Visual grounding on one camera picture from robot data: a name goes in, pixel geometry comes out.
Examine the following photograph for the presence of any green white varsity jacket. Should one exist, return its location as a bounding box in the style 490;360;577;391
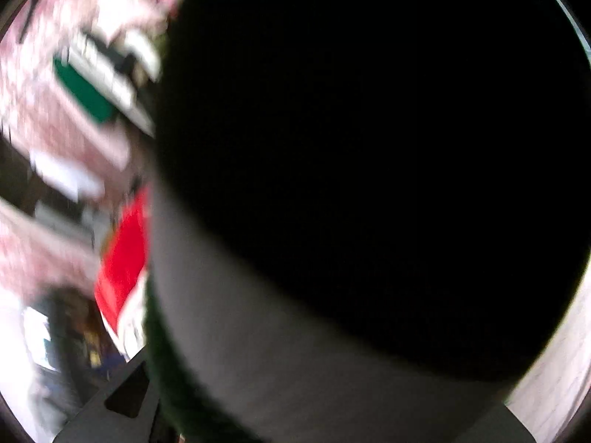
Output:
146;0;590;442

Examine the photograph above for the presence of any red floral blanket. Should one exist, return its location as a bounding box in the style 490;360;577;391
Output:
94;186;150;360

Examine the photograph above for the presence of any cluttered low table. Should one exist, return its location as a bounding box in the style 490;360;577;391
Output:
21;286;125;378

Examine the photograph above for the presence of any clothes pile on rack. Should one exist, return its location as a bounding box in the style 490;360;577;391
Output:
52;27;163;137

